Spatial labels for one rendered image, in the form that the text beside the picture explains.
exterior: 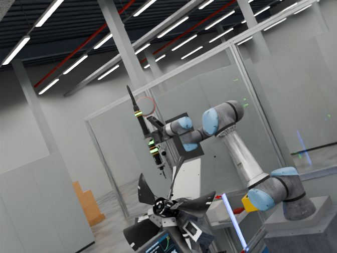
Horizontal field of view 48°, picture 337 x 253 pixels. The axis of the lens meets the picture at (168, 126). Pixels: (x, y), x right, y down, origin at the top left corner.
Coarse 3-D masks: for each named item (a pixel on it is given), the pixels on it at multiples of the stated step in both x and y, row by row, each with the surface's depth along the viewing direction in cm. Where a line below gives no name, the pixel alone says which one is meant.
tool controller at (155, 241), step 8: (160, 232) 167; (168, 232) 165; (152, 240) 157; (160, 240) 159; (168, 240) 162; (144, 248) 152; (152, 248) 154; (160, 248) 157; (168, 248) 160; (176, 248) 162
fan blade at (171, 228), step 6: (162, 228) 231; (168, 228) 231; (174, 228) 231; (174, 234) 228; (180, 234) 228; (180, 240) 225; (180, 246) 222; (186, 246) 222; (186, 252) 219; (192, 252) 219
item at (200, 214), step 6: (198, 198) 231; (204, 198) 227; (186, 204) 229; (192, 204) 225; (198, 204) 223; (204, 204) 220; (210, 204) 218; (186, 210) 222; (192, 210) 220; (198, 210) 218; (204, 210) 215; (198, 216) 214
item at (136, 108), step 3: (132, 102) 234; (135, 105) 234; (135, 108) 233; (138, 108) 234; (153, 156) 234; (156, 156) 233; (156, 159) 233; (159, 159) 234; (156, 162) 234; (159, 162) 234; (159, 168) 235; (162, 168) 234
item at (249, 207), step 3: (243, 198) 233; (246, 198) 231; (243, 201) 233; (246, 201) 232; (249, 201) 230; (243, 204) 233; (246, 204) 232; (249, 204) 231; (252, 204) 230; (246, 207) 233; (249, 207) 231; (252, 207) 230; (255, 207) 229; (246, 210) 233; (249, 210) 232; (252, 210) 231; (255, 210) 230
